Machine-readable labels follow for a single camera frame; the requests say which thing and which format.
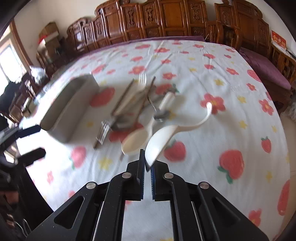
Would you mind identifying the cream round plastic spoon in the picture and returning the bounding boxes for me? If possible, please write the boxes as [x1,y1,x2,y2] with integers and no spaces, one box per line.
[121,116,160,156]

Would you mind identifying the clear plastic bag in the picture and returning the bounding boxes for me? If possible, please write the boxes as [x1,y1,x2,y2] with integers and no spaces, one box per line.
[29,65,48,84]

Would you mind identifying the floral strawberry bedsheet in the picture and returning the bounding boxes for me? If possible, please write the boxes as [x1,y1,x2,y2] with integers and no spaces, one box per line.
[18,39,292,241]

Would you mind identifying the person's dark clothing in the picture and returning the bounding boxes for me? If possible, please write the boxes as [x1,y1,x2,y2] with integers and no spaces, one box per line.
[0,192,54,241]

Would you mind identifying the white soup spoon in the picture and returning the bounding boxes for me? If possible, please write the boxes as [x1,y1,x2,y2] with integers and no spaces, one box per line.
[146,102,213,168]

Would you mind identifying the carved wooden sofa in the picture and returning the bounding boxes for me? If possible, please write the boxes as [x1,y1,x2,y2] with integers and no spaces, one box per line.
[207,0,296,109]

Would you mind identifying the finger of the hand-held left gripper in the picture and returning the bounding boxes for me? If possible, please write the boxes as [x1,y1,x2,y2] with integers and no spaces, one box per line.
[13,148,46,166]
[0,125,41,142]

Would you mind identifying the white rectangular utensil box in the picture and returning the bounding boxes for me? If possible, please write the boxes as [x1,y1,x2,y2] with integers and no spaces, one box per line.
[39,74,100,143]

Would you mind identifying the cardboard boxes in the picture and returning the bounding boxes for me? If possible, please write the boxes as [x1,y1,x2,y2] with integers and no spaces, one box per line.
[37,22,61,47]

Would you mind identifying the purple sofa cushion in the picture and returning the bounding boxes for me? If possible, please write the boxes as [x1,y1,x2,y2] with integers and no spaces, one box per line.
[238,47,292,91]

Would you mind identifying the cream plastic fork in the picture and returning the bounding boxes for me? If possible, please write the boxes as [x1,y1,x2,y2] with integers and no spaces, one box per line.
[112,73,148,116]

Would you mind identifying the white-handled metal utensil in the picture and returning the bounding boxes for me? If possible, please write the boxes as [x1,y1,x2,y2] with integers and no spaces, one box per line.
[153,91,177,123]

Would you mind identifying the dark wooden cabinet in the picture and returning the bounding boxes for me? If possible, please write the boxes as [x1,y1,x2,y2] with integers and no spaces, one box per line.
[36,37,70,78]

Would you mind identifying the metal spoon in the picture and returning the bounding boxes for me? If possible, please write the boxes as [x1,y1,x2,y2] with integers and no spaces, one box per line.
[114,96,162,131]

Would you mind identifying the brown wooden chopstick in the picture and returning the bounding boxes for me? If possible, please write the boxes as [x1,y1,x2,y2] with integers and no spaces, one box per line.
[92,78,136,149]
[119,76,156,161]

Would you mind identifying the crumpled plastic bag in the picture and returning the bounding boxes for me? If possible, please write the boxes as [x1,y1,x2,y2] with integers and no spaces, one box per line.
[279,103,296,127]

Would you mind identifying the metal fork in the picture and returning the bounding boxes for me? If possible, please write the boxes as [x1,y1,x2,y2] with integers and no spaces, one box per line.
[95,117,117,146]

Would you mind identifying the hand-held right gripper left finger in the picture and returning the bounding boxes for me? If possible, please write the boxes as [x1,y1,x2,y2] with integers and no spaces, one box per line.
[24,149,146,241]

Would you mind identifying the red box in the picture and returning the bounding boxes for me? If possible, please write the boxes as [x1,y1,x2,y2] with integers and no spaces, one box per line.
[271,30,287,52]

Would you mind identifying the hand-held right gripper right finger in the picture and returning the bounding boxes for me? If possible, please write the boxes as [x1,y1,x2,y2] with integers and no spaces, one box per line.
[150,160,270,241]

